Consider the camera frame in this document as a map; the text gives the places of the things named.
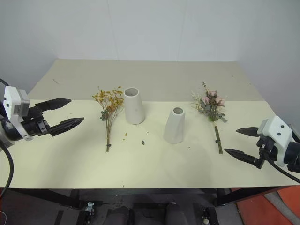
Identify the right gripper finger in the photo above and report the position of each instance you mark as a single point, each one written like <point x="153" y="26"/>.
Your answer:
<point x="249" y="131"/>
<point x="241" y="155"/>

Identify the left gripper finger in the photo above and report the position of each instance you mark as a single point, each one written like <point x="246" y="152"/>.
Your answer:
<point x="68" y="124"/>
<point x="55" y="103"/>

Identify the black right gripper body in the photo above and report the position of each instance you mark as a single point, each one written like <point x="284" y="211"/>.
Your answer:
<point x="264" y="146"/>

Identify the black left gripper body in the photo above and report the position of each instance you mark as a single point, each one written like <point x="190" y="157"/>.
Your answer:
<point x="35" y="125"/>

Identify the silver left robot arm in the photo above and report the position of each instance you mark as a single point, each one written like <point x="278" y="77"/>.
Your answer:
<point x="8" y="134"/>

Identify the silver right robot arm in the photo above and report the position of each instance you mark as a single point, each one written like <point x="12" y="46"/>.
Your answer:
<point x="294" y="152"/>

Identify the round white ceramic vase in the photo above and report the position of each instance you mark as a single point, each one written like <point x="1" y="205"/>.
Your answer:
<point x="134" y="110"/>

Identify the faceted white ceramic vase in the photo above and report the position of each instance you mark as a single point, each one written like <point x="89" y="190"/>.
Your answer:
<point x="174" y="129"/>

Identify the pink rose bouquet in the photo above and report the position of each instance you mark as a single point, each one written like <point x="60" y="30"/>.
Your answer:
<point x="212" y="103"/>

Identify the yellow dried flower bouquet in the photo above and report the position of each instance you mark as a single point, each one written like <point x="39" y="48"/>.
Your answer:
<point x="110" y="103"/>

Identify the orange floor mat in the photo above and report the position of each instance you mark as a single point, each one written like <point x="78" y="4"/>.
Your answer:
<point x="269" y="206"/>

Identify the fallen yellow petal crumbs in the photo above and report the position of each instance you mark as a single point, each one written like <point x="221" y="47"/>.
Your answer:
<point x="125" y="134"/>

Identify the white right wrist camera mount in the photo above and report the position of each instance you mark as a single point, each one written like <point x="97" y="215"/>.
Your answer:
<point x="277" y="138"/>

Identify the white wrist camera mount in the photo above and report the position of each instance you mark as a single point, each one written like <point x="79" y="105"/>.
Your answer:
<point x="277" y="138"/>
<point x="11" y="98"/>

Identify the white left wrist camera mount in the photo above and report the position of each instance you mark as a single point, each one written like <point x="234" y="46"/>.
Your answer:
<point x="11" y="98"/>

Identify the black metal table frame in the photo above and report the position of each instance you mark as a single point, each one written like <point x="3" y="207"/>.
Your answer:
<point x="222" y="198"/>

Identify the silver caster bracket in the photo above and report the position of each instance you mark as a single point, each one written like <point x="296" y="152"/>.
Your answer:
<point x="89" y="206"/>

